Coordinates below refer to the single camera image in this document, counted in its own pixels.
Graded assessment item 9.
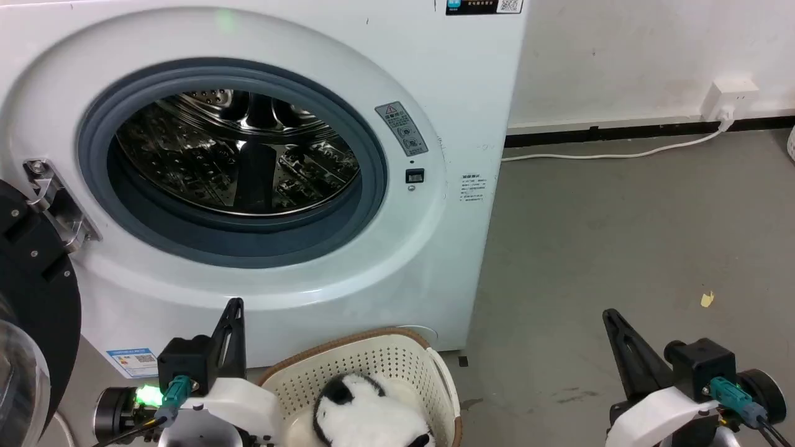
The blue and white energy sticker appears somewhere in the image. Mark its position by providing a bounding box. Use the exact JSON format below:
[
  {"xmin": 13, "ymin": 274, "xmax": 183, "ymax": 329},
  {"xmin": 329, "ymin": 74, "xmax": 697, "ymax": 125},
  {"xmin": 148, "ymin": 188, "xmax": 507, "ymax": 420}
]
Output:
[{"xmin": 105, "ymin": 347, "xmax": 160, "ymax": 380}]

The small printed text label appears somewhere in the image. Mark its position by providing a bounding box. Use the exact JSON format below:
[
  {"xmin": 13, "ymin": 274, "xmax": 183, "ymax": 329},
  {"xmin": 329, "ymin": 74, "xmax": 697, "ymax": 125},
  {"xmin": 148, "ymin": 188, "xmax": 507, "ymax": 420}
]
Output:
[{"xmin": 460, "ymin": 173, "xmax": 486, "ymax": 204}]

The grey warning sticker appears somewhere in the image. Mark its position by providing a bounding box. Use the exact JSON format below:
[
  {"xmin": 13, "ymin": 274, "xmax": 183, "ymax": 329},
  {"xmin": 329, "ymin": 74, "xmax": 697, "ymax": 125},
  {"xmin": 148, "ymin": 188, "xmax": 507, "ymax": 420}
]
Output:
[{"xmin": 375, "ymin": 101, "xmax": 430, "ymax": 157}]

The thin black right gripper cable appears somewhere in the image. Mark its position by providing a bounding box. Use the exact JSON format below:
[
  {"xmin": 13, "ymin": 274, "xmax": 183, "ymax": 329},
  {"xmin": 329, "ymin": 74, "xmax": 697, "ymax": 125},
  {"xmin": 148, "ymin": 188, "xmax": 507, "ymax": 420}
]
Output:
[{"xmin": 753, "ymin": 418, "xmax": 795, "ymax": 447}]

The black and white panda plush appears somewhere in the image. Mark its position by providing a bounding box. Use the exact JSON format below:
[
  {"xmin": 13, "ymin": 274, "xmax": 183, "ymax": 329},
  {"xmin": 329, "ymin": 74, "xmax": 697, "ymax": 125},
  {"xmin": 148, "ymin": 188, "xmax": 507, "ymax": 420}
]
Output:
[{"xmin": 312, "ymin": 371, "xmax": 436, "ymax": 447}]

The teal left camera connector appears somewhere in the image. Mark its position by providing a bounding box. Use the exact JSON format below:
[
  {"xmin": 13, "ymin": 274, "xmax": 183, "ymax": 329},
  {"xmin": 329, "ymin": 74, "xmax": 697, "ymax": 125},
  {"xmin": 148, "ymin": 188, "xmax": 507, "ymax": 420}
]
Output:
[{"xmin": 154, "ymin": 374, "xmax": 191, "ymax": 425}]

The thin black left gripper cable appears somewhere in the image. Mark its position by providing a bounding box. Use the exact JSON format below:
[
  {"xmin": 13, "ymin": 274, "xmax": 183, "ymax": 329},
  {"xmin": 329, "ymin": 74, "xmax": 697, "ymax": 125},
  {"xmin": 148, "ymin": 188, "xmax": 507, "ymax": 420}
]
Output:
[{"xmin": 92, "ymin": 416, "xmax": 170, "ymax": 447}]

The steel washing machine drum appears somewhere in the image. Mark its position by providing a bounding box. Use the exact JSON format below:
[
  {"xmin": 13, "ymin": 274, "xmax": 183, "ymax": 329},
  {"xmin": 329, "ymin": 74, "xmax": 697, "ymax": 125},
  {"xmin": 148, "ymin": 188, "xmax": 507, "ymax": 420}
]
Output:
[{"xmin": 115, "ymin": 90, "xmax": 361, "ymax": 218}]

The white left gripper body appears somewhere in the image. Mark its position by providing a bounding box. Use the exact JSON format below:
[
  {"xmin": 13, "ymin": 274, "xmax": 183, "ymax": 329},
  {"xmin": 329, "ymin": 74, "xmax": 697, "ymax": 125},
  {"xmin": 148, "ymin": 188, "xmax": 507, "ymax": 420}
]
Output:
[{"xmin": 183, "ymin": 376, "xmax": 281, "ymax": 447}]

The black round washer door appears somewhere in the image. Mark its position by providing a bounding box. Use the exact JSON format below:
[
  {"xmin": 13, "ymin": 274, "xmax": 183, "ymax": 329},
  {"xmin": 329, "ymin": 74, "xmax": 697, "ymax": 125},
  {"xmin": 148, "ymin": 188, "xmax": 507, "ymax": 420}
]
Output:
[{"xmin": 0, "ymin": 179, "xmax": 83, "ymax": 447}]

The grey rubber door gasket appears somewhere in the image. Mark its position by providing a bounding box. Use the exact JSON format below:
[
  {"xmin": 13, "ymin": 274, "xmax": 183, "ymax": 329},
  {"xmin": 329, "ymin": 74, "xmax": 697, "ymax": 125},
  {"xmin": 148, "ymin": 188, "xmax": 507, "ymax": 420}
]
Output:
[{"xmin": 77, "ymin": 58, "xmax": 389, "ymax": 269}]

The teal camera connector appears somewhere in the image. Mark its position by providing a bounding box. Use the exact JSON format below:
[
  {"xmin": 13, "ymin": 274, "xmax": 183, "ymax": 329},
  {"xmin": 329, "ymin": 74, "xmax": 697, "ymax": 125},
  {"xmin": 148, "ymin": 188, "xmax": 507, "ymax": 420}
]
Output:
[
  {"xmin": 704, "ymin": 375, "xmax": 769, "ymax": 430},
  {"xmin": 154, "ymin": 374, "xmax": 191, "ymax": 425}
]

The cream perforated laundry basket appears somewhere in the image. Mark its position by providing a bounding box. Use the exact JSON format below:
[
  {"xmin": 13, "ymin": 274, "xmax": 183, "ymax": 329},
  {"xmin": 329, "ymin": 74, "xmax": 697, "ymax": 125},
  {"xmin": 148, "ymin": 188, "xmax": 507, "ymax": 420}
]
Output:
[{"xmin": 257, "ymin": 327, "xmax": 464, "ymax": 447}]

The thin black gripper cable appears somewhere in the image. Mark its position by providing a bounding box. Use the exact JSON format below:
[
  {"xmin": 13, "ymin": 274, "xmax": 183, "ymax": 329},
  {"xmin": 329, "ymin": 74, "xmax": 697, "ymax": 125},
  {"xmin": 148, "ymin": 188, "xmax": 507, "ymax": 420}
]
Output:
[
  {"xmin": 92, "ymin": 416, "xmax": 170, "ymax": 447},
  {"xmin": 753, "ymin": 418, "xmax": 795, "ymax": 447}
]

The black baseboard strip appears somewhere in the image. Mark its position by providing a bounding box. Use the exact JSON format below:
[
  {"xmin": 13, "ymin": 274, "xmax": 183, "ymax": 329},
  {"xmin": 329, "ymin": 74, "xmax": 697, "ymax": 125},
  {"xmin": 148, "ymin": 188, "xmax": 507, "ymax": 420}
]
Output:
[{"xmin": 504, "ymin": 114, "xmax": 795, "ymax": 149}]

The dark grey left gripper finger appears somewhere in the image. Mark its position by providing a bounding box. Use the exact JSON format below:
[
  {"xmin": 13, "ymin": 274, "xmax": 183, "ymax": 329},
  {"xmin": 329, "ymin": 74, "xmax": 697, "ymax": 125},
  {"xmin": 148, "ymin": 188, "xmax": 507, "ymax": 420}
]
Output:
[{"xmin": 211, "ymin": 298, "xmax": 247, "ymax": 379}]

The white power cable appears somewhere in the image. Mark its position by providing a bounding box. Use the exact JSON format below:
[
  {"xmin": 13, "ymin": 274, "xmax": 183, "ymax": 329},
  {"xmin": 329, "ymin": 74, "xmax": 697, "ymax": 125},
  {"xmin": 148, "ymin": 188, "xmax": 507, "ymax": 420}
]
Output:
[{"xmin": 501, "ymin": 120, "xmax": 735, "ymax": 164}]

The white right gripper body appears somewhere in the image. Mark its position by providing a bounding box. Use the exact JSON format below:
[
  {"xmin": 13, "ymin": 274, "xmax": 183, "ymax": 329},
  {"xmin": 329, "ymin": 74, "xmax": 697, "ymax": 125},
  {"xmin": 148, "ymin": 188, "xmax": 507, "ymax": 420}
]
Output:
[{"xmin": 605, "ymin": 387, "xmax": 722, "ymax": 447}]

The white wall power socket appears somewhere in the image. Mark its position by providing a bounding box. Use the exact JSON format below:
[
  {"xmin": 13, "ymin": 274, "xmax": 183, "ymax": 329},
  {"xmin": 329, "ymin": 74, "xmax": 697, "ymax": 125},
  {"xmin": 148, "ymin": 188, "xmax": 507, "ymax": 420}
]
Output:
[{"xmin": 701, "ymin": 79, "xmax": 760, "ymax": 123}]

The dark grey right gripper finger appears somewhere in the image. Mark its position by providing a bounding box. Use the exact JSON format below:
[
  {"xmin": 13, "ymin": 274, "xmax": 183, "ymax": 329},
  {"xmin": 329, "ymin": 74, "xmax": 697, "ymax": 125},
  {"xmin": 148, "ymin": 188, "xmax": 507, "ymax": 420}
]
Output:
[{"xmin": 602, "ymin": 308, "xmax": 674, "ymax": 402}]

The QR code label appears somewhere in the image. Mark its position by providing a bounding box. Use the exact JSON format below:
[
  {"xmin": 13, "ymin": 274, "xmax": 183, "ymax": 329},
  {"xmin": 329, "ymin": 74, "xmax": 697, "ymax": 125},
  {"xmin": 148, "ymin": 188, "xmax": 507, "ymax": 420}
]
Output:
[{"xmin": 445, "ymin": 0, "xmax": 524, "ymax": 16}]

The white front-load washing machine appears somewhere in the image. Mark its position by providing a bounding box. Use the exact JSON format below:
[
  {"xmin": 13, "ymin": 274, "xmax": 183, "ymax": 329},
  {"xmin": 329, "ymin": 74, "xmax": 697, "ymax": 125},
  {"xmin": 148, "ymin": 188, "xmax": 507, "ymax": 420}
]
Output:
[{"xmin": 0, "ymin": 0, "xmax": 529, "ymax": 381}]

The metal door hinge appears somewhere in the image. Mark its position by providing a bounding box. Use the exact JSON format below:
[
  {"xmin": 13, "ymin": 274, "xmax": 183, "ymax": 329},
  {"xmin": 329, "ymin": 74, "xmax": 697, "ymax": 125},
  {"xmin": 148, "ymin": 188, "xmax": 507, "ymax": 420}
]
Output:
[{"xmin": 23, "ymin": 159, "xmax": 102, "ymax": 253}]

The teal right camera connector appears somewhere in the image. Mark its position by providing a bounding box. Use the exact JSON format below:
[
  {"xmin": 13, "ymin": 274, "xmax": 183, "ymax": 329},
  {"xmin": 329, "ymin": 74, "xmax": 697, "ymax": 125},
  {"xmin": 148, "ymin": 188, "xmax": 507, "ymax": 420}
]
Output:
[{"xmin": 704, "ymin": 375, "xmax": 769, "ymax": 430}]

